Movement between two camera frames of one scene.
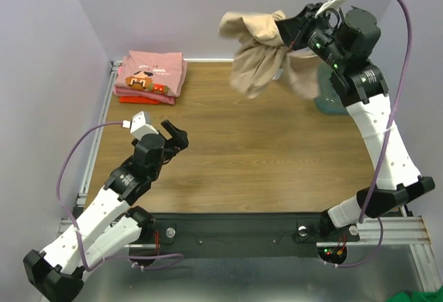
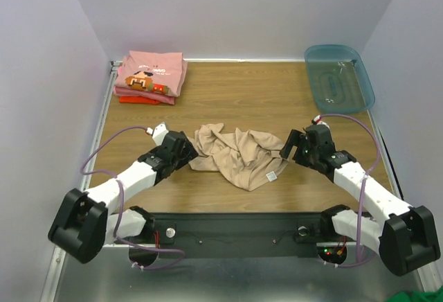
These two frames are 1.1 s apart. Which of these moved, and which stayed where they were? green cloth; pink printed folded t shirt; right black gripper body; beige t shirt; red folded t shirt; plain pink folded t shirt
Moved: right black gripper body; beige t shirt
Stayed: pink printed folded t shirt; plain pink folded t shirt; red folded t shirt; green cloth
